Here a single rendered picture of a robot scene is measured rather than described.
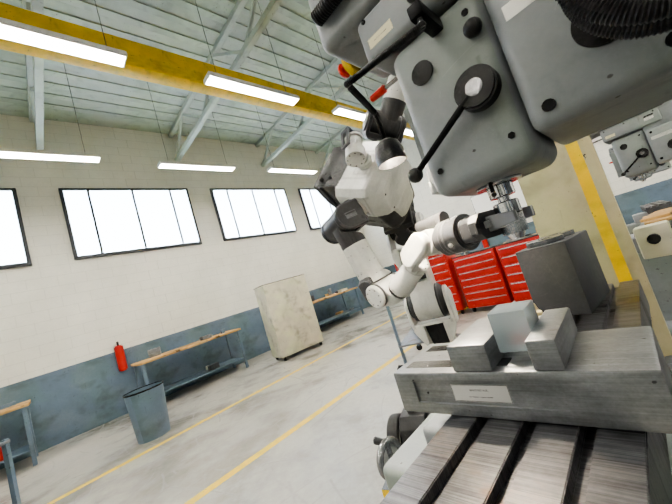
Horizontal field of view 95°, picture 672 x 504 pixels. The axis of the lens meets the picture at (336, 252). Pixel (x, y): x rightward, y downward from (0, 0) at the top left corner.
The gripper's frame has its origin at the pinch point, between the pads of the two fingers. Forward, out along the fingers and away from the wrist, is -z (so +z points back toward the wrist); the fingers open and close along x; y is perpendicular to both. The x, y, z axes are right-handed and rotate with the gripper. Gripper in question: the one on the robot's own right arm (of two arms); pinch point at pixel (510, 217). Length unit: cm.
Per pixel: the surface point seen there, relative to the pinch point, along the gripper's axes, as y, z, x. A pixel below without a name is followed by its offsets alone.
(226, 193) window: -317, 822, 98
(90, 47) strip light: -303, 307, -89
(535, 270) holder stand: 15.0, 13.3, 22.3
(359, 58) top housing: -49, 17, -9
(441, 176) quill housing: -11.4, 2.8, -11.5
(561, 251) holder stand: 11.5, 6.4, 23.8
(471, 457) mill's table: 27.6, -6.8, -33.4
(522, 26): -26.2, -16.4, -7.0
